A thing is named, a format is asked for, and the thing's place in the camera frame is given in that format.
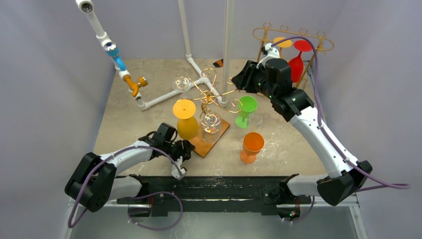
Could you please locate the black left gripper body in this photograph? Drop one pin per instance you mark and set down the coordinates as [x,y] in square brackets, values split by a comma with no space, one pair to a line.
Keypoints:
[179,149]

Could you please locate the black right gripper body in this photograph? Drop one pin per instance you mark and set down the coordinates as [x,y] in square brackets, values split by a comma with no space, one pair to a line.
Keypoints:
[246,77]

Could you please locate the wooden base board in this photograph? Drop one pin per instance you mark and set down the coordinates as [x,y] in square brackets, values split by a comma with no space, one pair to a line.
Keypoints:
[202,148]

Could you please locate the yellow wine glass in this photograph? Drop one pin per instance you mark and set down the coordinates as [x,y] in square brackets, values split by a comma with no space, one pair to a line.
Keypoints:
[187,125]
[282,45]

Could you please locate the green plastic wine glass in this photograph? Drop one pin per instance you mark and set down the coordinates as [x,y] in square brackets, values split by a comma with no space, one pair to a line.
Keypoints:
[248,106]

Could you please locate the clear wine glass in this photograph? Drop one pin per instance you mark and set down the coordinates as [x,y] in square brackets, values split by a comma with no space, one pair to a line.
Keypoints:
[211,127]
[182,85]
[254,119]

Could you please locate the red plastic wine glass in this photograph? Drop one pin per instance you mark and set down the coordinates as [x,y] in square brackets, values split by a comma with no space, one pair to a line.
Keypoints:
[296,64]

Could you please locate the gold scroll glass tree stand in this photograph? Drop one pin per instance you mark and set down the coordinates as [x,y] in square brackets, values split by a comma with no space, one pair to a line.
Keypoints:
[209,97]

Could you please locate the yellow wine glass front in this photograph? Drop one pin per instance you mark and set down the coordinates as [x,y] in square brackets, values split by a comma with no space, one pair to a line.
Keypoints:
[282,45]

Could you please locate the orange plastic wine glass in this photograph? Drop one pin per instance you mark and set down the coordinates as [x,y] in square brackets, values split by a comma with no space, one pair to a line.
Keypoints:
[253,143]

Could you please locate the gold wire wine glass rack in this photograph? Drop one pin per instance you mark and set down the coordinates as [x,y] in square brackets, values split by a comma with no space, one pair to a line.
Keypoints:
[319,41]

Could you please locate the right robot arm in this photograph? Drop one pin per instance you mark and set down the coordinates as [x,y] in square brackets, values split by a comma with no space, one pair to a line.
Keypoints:
[345,174]

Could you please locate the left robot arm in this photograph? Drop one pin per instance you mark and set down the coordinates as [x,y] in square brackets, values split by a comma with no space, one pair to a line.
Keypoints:
[95,181]

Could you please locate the black orange small clip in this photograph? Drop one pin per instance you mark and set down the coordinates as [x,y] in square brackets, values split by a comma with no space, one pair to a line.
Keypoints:
[218,63]

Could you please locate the black table front rail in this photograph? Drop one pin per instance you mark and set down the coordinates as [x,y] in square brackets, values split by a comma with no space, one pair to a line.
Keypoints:
[266,195]

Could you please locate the orange faucet handle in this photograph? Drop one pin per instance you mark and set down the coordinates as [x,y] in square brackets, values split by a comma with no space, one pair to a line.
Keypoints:
[134,86]

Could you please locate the blue faucet handle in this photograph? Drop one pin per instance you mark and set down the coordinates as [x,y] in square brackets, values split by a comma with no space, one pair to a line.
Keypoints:
[112,51]

